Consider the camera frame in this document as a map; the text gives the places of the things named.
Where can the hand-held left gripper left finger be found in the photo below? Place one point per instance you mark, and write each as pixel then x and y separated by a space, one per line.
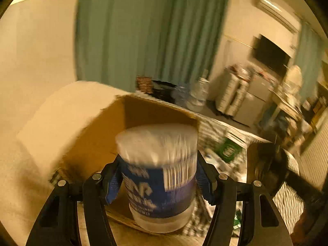
pixel 112 188

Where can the white drawer cabinet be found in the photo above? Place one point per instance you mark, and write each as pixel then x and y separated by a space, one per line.
pixel 230 94

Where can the brown cardboard box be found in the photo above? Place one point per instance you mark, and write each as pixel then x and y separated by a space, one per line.
pixel 153 112

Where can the wide green curtain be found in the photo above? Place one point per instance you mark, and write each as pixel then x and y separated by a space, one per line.
pixel 153 30

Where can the checkered tablecloth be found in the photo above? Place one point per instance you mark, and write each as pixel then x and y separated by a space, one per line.
pixel 289 205

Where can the white air conditioner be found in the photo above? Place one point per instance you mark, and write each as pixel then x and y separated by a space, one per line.
pixel 278 11

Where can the black television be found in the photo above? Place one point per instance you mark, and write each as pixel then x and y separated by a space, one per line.
pixel 271 56

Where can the narrow green curtain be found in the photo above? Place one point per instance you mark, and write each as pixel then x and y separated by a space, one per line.
pixel 307 56

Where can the blue label cotton swab jar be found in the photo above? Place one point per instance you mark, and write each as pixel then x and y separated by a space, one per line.
pixel 153 164

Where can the green flat box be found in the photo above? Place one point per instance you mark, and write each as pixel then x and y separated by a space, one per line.
pixel 228 150

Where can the white rounded lamp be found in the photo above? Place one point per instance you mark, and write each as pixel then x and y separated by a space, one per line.
pixel 293 79

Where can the dark bag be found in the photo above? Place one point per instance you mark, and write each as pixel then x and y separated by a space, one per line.
pixel 164 91

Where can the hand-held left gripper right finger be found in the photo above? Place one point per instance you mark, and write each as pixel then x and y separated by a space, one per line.
pixel 205 184

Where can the grey cabinet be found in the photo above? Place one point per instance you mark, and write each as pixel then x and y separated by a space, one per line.
pixel 252 100

